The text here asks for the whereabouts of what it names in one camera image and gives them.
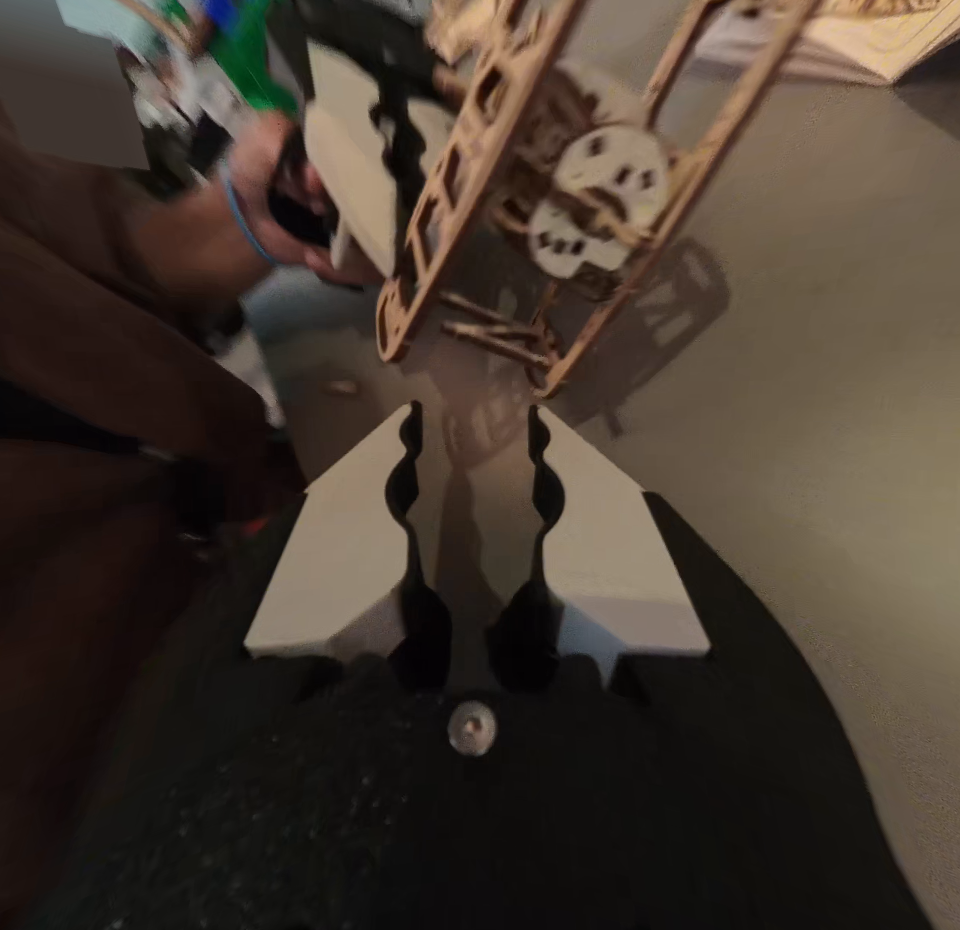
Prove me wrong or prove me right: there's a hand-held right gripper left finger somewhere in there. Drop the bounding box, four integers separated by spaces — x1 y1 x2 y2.
242 401 426 661

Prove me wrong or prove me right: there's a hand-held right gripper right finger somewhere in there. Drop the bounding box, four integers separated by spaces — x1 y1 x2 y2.
527 404 714 685

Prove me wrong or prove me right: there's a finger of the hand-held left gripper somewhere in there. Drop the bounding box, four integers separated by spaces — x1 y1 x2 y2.
403 96 460 192
302 40 400 280

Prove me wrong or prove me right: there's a wooden slotted wing piece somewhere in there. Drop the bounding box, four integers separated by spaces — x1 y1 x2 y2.
375 0 601 365

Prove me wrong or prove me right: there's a wooden airplane model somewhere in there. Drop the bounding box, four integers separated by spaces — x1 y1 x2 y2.
427 0 837 400

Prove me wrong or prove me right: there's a person's left forearm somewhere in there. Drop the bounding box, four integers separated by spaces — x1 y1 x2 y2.
138 161 260 309

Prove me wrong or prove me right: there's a grey desk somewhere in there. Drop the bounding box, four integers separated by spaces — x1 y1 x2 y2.
240 0 960 916

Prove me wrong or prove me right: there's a person's left hand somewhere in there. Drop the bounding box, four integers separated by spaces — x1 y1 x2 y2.
225 116 384 288

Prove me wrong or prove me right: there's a green plastic bin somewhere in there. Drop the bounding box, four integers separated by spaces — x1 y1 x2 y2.
202 0 335 115

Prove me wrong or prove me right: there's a blue wristband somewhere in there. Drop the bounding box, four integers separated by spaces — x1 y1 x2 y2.
222 167 280 267

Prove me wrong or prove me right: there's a person's brown clothing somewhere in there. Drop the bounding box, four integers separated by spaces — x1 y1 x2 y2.
0 101 309 930

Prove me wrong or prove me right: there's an instruction booklet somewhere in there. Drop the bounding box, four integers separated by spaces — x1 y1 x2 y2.
686 0 948 85

